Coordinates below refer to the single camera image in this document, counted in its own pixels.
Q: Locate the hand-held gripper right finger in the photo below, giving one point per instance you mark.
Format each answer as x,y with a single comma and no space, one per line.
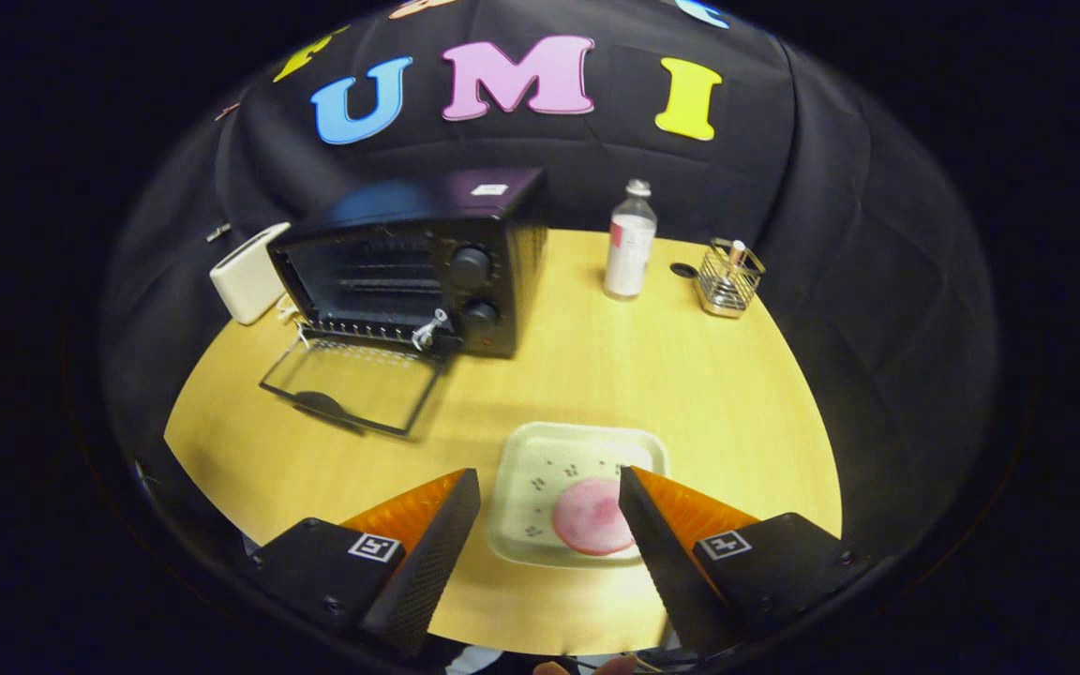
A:
657,553

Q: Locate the small black round disc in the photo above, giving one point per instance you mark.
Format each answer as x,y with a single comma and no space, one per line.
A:
683,271

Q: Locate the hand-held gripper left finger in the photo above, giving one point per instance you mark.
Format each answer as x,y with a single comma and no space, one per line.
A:
437,553

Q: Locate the white bread toaster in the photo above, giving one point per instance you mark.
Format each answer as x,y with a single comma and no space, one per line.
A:
245,277

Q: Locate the pink round ham slice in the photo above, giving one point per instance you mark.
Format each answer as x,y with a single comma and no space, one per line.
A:
587,520

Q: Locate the clear bottle with white cap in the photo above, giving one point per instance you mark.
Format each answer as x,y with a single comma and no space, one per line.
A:
631,248

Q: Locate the small silver clip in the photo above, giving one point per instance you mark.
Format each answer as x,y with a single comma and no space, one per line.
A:
217,232

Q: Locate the cream square plate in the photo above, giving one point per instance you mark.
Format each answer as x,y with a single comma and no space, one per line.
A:
540,459

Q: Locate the small red clip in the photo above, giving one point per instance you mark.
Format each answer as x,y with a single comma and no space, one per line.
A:
227,112

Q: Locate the black toaster oven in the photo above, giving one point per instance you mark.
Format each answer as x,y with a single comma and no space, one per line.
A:
502,244

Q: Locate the wooden stick in basket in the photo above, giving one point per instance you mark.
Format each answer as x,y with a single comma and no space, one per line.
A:
736,255

